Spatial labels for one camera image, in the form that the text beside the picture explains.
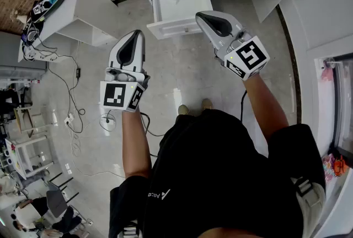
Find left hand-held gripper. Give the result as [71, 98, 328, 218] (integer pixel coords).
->
[99, 29, 151, 113]

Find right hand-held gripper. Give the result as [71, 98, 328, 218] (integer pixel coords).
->
[195, 10, 270, 81]

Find white drawer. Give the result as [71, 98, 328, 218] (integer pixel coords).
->
[146, 0, 215, 40]

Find person's left forearm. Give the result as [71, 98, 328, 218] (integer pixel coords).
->
[121, 108, 152, 180]

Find beige shoulder bag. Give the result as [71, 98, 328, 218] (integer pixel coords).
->
[291, 176, 327, 238]

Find person's right forearm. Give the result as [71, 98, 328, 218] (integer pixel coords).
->
[242, 72, 290, 146]

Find white side cabinet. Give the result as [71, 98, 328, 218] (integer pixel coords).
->
[18, 0, 119, 64]

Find black oval case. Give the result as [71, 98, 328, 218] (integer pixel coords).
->
[29, 0, 68, 24]

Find pink hanging item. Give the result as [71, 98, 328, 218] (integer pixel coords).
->
[320, 57, 335, 82]

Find white metal rack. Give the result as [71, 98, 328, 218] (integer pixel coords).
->
[4, 134, 55, 180]

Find person's black shirt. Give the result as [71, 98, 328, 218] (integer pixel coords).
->
[109, 108, 327, 238]

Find black chair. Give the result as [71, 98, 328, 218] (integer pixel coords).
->
[45, 172, 81, 219]

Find colourful toys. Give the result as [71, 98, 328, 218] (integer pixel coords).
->
[322, 148, 353, 183]

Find long black floor cable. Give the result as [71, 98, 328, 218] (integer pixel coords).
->
[46, 54, 86, 135]

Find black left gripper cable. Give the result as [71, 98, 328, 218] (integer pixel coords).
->
[139, 112, 166, 138]

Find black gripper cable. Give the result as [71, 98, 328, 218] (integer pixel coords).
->
[239, 89, 248, 123]
[139, 112, 166, 138]

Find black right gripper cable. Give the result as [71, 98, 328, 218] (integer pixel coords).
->
[239, 89, 248, 123]

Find tangle of cables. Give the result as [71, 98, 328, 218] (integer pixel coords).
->
[20, 20, 58, 62]

